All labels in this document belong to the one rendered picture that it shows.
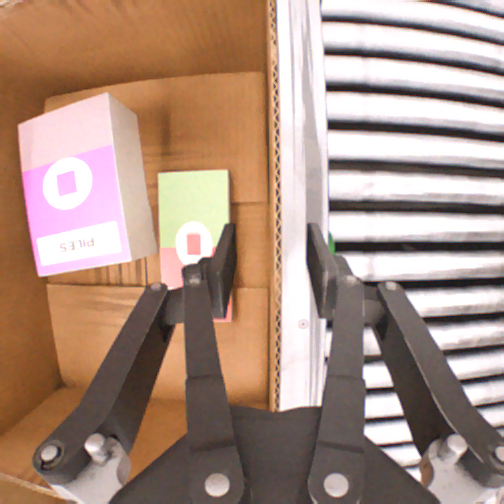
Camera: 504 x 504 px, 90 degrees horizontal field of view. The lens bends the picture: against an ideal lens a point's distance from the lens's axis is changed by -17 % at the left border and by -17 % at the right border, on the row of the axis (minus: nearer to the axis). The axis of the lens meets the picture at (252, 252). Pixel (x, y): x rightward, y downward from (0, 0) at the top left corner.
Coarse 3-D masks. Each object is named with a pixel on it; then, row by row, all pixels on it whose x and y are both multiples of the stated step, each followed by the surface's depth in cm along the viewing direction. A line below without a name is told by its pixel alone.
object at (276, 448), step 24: (240, 408) 8; (312, 408) 8; (240, 432) 8; (264, 432) 8; (288, 432) 8; (312, 432) 7; (168, 456) 7; (240, 456) 7; (264, 456) 7; (288, 456) 7; (312, 456) 7; (384, 456) 7; (144, 480) 6; (168, 480) 6; (264, 480) 6; (288, 480) 6; (384, 480) 6; (408, 480) 6
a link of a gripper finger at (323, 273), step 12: (312, 228) 20; (312, 240) 18; (324, 240) 18; (312, 252) 18; (324, 252) 16; (312, 264) 18; (324, 264) 15; (312, 276) 18; (324, 276) 15; (336, 276) 15; (312, 288) 18; (324, 288) 15; (324, 300) 15; (324, 312) 16
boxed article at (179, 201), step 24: (168, 192) 31; (192, 192) 31; (216, 192) 31; (168, 216) 31; (192, 216) 31; (216, 216) 31; (168, 240) 31; (192, 240) 31; (216, 240) 31; (168, 264) 32
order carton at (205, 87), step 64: (64, 0) 16; (128, 0) 18; (192, 0) 18; (256, 0) 19; (0, 64) 22; (64, 64) 25; (128, 64) 27; (192, 64) 28; (256, 64) 29; (0, 128) 26; (192, 128) 31; (256, 128) 31; (0, 192) 27; (256, 192) 31; (0, 256) 27; (256, 256) 33; (0, 320) 26; (64, 320) 34; (256, 320) 33; (0, 384) 25; (64, 384) 36; (256, 384) 34; (0, 448) 22
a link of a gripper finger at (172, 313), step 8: (208, 256) 18; (208, 264) 17; (176, 288) 15; (208, 288) 15; (176, 296) 14; (168, 304) 14; (176, 304) 14; (168, 312) 14; (176, 312) 14; (160, 320) 14; (168, 320) 14; (176, 320) 15
